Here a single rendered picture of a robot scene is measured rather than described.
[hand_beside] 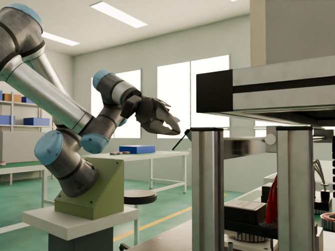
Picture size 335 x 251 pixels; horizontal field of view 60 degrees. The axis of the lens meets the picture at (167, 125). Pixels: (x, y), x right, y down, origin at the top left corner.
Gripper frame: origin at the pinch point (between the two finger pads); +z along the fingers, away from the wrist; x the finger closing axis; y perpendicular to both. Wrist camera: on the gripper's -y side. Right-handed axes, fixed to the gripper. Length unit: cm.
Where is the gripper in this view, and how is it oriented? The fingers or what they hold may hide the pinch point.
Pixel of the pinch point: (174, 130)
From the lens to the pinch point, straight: 75.7
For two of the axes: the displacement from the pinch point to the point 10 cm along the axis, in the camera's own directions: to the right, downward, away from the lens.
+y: 5.7, 0.3, 8.2
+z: 7.1, 4.8, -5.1
